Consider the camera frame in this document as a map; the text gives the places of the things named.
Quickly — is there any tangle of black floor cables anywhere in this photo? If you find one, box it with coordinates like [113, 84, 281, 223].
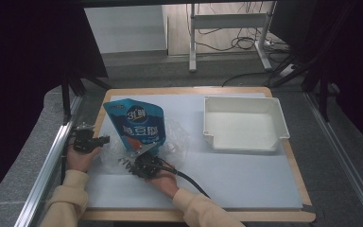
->
[198, 2, 291, 54]

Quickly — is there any blue food pouch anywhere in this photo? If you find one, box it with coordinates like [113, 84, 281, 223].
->
[103, 97, 167, 153]

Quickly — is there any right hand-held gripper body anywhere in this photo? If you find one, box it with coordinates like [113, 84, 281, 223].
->
[130, 142, 164, 180]

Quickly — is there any person's right hand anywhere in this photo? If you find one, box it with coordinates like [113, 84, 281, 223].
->
[146, 169, 180, 199]

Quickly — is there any clear plastic wrapping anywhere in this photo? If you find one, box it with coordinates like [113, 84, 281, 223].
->
[99, 120, 191, 175]

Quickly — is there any aluminium rail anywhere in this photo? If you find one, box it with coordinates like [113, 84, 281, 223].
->
[304, 91, 363, 227]
[13, 94, 83, 227]

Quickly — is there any white plastic tray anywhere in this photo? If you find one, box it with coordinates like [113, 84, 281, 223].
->
[202, 96, 291, 154]

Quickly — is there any white metal desk frame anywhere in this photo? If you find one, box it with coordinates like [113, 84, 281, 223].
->
[188, 1, 274, 72]

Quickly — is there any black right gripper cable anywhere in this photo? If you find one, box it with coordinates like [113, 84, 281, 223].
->
[156, 163, 211, 200]

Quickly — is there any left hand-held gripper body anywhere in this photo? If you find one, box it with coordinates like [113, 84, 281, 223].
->
[72, 123, 101, 154]

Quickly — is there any black floor cable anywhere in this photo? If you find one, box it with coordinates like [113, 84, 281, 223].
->
[221, 71, 277, 88]

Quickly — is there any person's left hand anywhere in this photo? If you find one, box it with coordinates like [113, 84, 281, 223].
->
[66, 144, 102, 173]

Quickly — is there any dark curtain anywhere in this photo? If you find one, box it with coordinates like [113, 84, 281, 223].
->
[0, 0, 109, 211]
[269, 0, 363, 155]

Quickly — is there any pale blue foam mat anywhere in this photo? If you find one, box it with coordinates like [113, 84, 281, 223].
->
[84, 92, 304, 211]

